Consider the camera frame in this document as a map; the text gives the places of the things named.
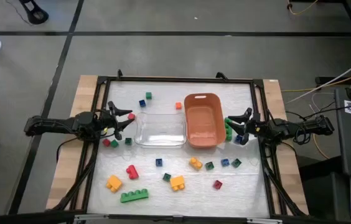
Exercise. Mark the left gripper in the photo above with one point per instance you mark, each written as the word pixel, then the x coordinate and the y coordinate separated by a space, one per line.
pixel 105 120

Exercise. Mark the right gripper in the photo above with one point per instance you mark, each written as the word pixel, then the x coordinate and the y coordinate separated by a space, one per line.
pixel 256 127

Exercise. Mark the small red block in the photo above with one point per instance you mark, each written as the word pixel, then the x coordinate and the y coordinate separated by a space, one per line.
pixel 106 142
pixel 217 184
pixel 131 116

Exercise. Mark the long green block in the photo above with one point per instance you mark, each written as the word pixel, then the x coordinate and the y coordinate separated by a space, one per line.
pixel 229 135
pixel 134 195

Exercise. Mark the small blue block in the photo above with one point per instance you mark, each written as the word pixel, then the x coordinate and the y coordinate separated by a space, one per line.
pixel 159 162
pixel 225 162
pixel 238 139
pixel 142 103

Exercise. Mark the small green block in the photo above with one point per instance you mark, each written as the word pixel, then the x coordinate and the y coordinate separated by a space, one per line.
pixel 166 177
pixel 148 95
pixel 236 162
pixel 128 141
pixel 209 165
pixel 114 143

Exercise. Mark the orange plastic bin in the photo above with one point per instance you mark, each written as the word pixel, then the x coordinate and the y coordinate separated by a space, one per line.
pixel 203 121

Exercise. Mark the clear plastic bin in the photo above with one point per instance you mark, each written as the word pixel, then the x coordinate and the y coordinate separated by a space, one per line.
pixel 160 130

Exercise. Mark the large red block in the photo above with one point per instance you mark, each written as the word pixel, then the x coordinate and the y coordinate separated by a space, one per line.
pixel 132 172

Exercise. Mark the yellow two-stud block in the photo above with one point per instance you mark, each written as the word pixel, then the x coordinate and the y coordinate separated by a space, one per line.
pixel 196 163

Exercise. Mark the small orange block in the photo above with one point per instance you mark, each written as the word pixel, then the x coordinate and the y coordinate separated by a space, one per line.
pixel 178 105

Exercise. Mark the large yellow block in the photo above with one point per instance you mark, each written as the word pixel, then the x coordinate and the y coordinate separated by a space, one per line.
pixel 177 183
pixel 113 183

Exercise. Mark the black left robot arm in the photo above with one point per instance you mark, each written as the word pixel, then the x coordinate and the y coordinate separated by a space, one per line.
pixel 54 123

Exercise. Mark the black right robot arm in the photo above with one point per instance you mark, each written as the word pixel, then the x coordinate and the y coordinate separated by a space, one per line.
pixel 312 126

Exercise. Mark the black stand foot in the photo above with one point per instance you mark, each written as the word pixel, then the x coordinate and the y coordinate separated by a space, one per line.
pixel 34 14

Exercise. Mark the black frame clamp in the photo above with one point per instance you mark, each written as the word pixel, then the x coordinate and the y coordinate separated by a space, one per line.
pixel 221 75
pixel 119 74

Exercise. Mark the black aluminium table frame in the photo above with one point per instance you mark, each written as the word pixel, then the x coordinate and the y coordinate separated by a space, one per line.
pixel 178 79

